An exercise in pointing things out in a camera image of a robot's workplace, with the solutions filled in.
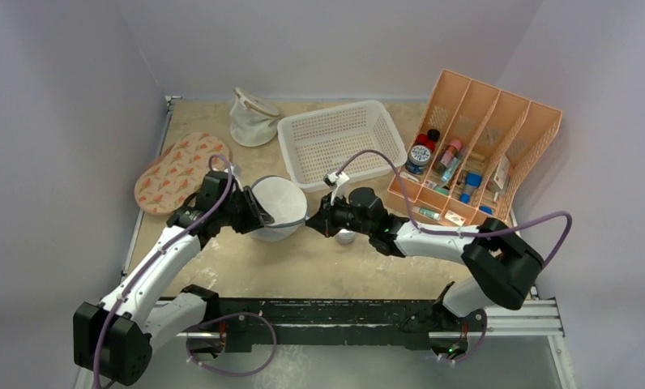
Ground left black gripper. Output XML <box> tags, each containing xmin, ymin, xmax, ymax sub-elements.
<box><xmin>218</xmin><ymin>186</ymin><xmax>272</xmax><ymax>233</ymax></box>

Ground white mesh laundry bag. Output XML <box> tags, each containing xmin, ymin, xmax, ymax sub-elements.
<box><xmin>249</xmin><ymin>175</ymin><xmax>308</xmax><ymax>242</ymax></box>
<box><xmin>229</xmin><ymin>88</ymin><xmax>282</xmax><ymax>147</ymax></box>

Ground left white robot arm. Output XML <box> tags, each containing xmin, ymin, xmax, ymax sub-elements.
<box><xmin>73</xmin><ymin>171</ymin><xmax>272</xmax><ymax>388</ymax></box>

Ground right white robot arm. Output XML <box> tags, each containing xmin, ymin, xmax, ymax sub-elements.
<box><xmin>305</xmin><ymin>187</ymin><xmax>544</xmax><ymax>330</ymax></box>

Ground small clear white-lid jar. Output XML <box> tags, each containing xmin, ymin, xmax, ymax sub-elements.
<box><xmin>335</xmin><ymin>229</ymin><xmax>357</xmax><ymax>245</ymax></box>

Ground white plastic basket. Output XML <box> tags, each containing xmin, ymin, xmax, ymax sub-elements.
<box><xmin>277</xmin><ymin>100</ymin><xmax>407</xmax><ymax>193</ymax></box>

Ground carrot print oval pad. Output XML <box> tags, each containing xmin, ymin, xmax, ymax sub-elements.
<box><xmin>134</xmin><ymin>132</ymin><xmax>231</xmax><ymax>216</ymax></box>

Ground green white tube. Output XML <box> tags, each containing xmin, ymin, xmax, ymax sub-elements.
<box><xmin>412</xmin><ymin>206</ymin><xmax>440</xmax><ymax>220</ymax></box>

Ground blue white round jar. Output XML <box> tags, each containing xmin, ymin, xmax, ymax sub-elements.
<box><xmin>405</xmin><ymin>143</ymin><xmax>433</xmax><ymax>175</ymax></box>

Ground red cap bottle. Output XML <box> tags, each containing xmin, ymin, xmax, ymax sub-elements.
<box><xmin>414</xmin><ymin>129</ymin><xmax>441</xmax><ymax>153</ymax></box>

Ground pink cap bottle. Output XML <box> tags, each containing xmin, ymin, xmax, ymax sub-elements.
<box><xmin>435</xmin><ymin>139</ymin><xmax>462</xmax><ymax>174</ymax></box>

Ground blue cap tube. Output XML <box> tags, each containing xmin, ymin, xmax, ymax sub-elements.
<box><xmin>459</xmin><ymin>172</ymin><xmax>482</xmax><ymax>203</ymax></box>

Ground orange plastic organizer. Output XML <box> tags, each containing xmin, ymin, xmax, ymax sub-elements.
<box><xmin>386</xmin><ymin>70</ymin><xmax>562</xmax><ymax>226</ymax></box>

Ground white red box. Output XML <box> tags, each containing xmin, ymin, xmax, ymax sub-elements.
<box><xmin>487</xmin><ymin>155</ymin><xmax>510</xmax><ymax>193</ymax></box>

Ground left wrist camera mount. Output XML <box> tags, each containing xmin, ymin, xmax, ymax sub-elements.
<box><xmin>230</xmin><ymin>165</ymin><xmax>242</xmax><ymax>187</ymax></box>

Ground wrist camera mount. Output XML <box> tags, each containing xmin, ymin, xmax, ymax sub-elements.
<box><xmin>230</xmin><ymin>165</ymin><xmax>242</xmax><ymax>187</ymax></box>
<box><xmin>323</xmin><ymin>171</ymin><xmax>350</xmax><ymax>205</ymax></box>

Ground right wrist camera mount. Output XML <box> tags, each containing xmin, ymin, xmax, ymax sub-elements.
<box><xmin>323</xmin><ymin>171</ymin><xmax>350</xmax><ymax>205</ymax></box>

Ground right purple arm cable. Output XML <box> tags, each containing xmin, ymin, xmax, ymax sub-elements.
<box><xmin>335</xmin><ymin>149</ymin><xmax>574</xmax><ymax>270</ymax></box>

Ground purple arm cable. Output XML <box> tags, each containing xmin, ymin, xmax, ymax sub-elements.
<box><xmin>335</xmin><ymin>149</ymin><xmax>574</xmax><ymax>270</ymax></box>
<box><xmin>92</xmin><ymin>154</ymin><xmax>235</xmax><ymax>389</ymax></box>

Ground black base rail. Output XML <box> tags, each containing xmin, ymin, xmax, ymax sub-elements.
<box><xmin>166</xmin><ymin>297</ymin><xmax>487</xmax><ymax>356</ymax></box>

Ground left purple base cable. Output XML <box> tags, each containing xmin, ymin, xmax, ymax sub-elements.
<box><xmin>186</xmin><ymin>311</ymin><xmax>279</xmax><ymax>378</ymax></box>

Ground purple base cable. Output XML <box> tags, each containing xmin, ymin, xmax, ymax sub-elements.
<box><xmin>435</xmin><ymin>308</ymin><xmax>489</xmax><ymax>366</ymax></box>
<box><xmin>186</xmin><ymin>311</ymin><xmax>279</xmax><ymax>378</ymax></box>

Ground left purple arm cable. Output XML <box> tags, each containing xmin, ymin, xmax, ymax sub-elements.
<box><xmin>92</xmin><ymin>154</ymin><xmax>235</xmax><ymax>389</ymax></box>

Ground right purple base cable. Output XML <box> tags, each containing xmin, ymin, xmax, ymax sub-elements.
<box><xmin>435</xmin><ymin>308</ymin><xmax>489</xmax><ymax>366</ymax></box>

